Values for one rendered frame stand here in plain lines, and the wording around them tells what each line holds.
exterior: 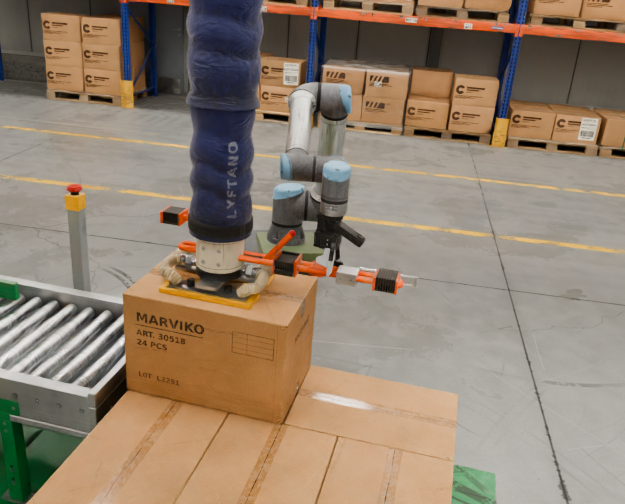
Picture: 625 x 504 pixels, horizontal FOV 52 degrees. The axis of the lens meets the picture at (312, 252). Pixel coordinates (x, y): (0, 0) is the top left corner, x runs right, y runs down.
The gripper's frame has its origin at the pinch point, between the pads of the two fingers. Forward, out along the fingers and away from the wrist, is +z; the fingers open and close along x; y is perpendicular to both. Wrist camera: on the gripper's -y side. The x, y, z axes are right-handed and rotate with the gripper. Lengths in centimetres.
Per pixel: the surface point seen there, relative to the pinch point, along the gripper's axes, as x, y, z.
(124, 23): -671, 455, -14
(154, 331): 21, 58, 26
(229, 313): 20.5, 30.3, 13.1
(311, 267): 4.2, 7.1, -1.1
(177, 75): -806, 438, 72
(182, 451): 45, 36, 53
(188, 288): 13, 48, 11
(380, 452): 24, -26, 53
